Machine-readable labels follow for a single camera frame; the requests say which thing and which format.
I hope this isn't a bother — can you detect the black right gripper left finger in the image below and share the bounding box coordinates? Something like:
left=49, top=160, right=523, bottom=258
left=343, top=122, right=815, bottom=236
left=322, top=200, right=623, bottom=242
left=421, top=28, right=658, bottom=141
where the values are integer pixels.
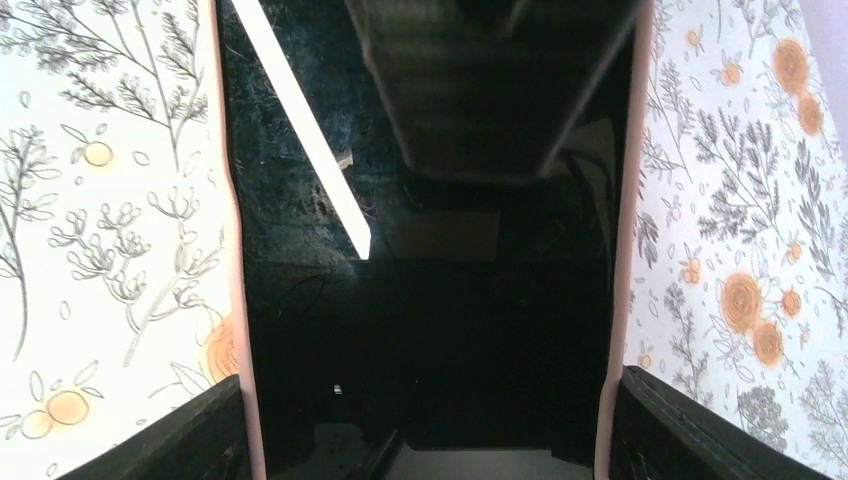
left=63, top=375, right=252, bottom=480

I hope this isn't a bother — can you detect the floral patterned table mat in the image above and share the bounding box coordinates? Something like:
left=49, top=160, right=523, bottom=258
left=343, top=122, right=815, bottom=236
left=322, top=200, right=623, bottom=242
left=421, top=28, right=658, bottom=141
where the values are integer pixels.
left=1, top=1, right=847, bottom=479

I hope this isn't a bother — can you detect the pink phone case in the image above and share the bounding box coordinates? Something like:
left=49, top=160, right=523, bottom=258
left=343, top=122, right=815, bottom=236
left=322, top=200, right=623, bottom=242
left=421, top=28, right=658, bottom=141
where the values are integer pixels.
left=209, top=0, right=657, bottom=480

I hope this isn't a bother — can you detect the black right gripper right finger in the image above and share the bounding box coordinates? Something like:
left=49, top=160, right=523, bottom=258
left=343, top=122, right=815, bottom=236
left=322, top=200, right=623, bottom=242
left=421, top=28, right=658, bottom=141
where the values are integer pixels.
left=608, top=366, right=825, bottom=479

